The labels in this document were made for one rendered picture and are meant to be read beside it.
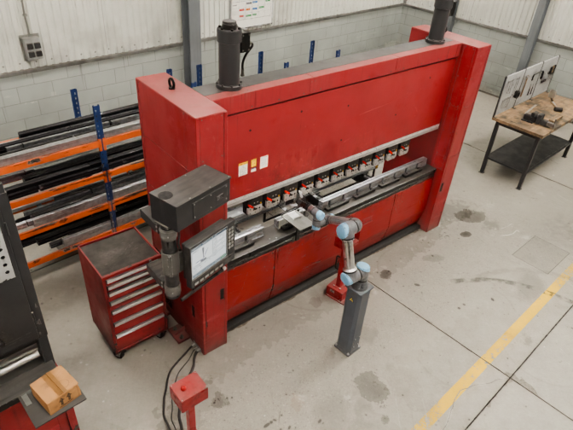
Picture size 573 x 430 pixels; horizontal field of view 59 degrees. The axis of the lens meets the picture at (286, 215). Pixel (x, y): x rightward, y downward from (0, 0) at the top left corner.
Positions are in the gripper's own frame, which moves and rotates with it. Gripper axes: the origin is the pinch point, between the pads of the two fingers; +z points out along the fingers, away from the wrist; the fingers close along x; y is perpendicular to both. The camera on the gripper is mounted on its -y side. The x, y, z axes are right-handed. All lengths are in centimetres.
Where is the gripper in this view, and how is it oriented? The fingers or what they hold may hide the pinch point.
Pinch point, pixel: (293, 196)
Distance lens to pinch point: 443.3
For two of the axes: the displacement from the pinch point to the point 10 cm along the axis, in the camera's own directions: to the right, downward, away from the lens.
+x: 5.5, -8.3, -0.8
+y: 5.5, 2.8, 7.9
